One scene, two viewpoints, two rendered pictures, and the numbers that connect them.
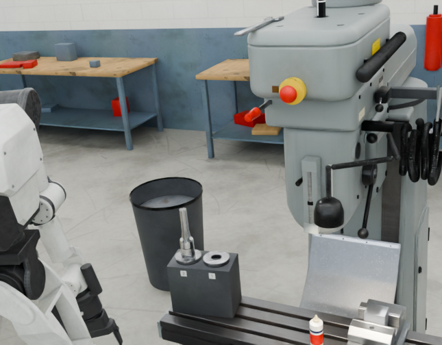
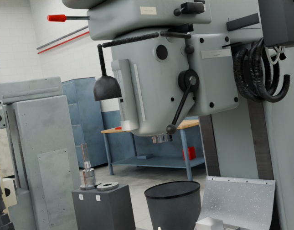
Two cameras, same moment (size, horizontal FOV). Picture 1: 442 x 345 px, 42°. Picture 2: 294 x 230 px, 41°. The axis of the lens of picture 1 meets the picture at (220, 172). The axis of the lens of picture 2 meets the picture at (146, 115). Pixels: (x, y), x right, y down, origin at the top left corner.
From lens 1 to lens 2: 1.01 m
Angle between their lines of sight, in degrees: 28
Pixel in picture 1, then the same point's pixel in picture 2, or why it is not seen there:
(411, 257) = (292, 197)
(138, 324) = not seen: outside the picture
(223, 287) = (105, 208)
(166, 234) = (166, 220)
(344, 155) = (144, 53)
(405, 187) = (269, 121)
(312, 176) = (119, 74)
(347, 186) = (152, 84)
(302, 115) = (105, 21)
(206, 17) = not seen: hidden behind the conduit
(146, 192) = (163, 191)
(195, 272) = (88, 196)
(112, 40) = not seen: hidden behind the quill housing
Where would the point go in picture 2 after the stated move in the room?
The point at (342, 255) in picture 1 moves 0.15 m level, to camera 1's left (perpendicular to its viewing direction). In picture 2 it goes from (228, 196) to (190, 198)
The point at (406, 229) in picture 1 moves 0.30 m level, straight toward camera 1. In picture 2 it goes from (280, 166) to (241, 190)
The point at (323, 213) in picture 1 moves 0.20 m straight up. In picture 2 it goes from (95, 87) to (81, 9)
